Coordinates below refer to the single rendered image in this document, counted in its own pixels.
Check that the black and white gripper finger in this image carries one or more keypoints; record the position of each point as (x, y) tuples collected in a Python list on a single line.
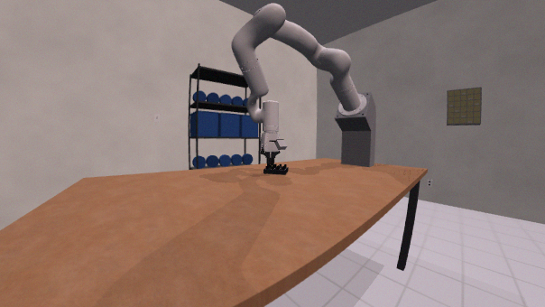
[(267, 155), (273, 154)]

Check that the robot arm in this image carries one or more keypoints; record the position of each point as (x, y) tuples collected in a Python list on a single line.
[(270, 22)]

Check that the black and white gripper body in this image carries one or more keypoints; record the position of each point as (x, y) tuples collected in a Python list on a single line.
[(267, 145)]

